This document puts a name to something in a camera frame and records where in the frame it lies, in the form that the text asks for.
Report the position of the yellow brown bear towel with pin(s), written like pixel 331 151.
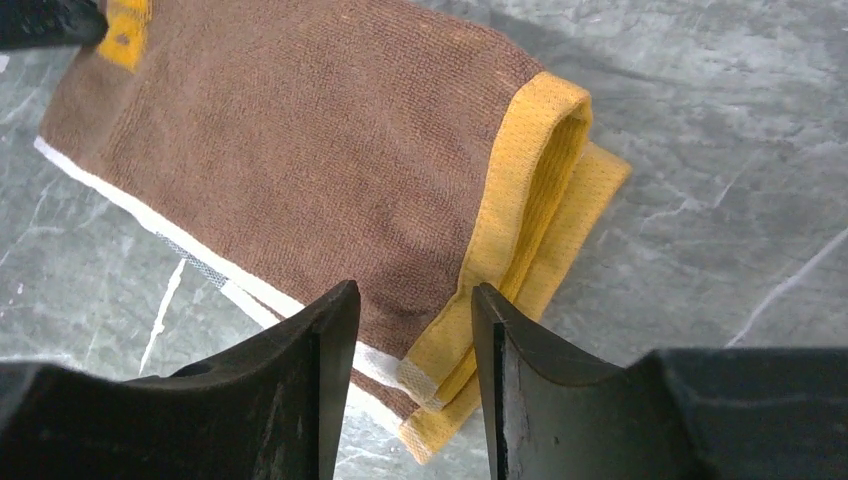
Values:
pixel 291 145

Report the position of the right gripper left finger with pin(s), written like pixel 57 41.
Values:
pixel 269 407

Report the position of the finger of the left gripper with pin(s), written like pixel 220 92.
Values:
pixel 32 24

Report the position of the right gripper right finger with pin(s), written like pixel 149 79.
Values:
pixel 554 411

